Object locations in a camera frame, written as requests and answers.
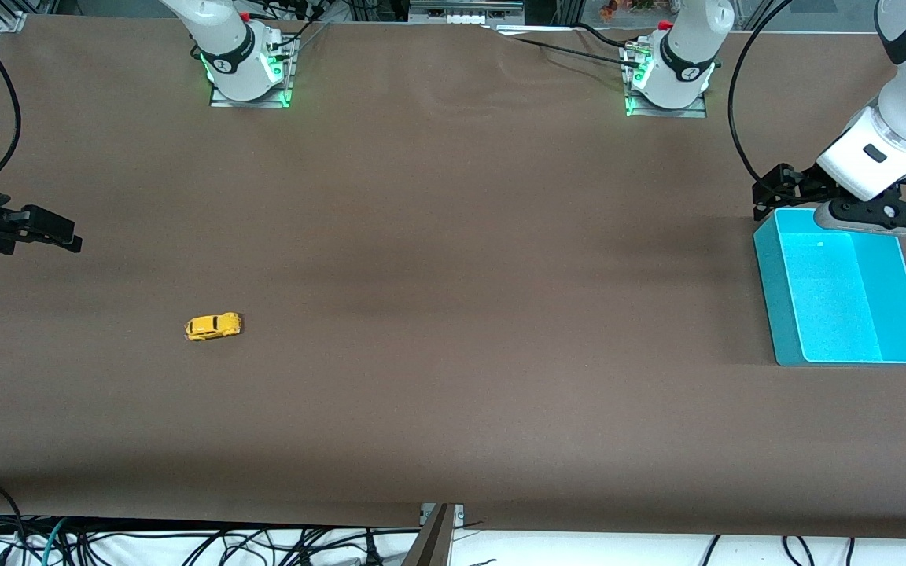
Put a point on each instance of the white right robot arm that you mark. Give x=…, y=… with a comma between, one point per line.
x=225, y=39

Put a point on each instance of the brown table cover sheet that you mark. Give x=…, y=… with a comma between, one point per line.
x=453, y=314

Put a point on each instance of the orange colourful background object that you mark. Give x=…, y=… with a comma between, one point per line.
x=626, y=7

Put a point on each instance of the aluminium corner bracket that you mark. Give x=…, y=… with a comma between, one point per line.
x=11, y=22

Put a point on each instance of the grey power strip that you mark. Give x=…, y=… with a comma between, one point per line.
x=465, y=11

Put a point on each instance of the yellow beetle toy car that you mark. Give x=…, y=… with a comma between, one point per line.
x=213, y=325

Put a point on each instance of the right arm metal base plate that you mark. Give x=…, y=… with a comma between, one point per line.
x=252, y=102

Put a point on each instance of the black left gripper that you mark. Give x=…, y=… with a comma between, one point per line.
x=801, y=187

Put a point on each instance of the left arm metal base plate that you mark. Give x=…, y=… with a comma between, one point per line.
x=665, y=112

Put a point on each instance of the teal plastic bin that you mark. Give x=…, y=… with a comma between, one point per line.
x=838, y=314

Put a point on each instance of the aluminium frame post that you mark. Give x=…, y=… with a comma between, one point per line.
x=431, y=542

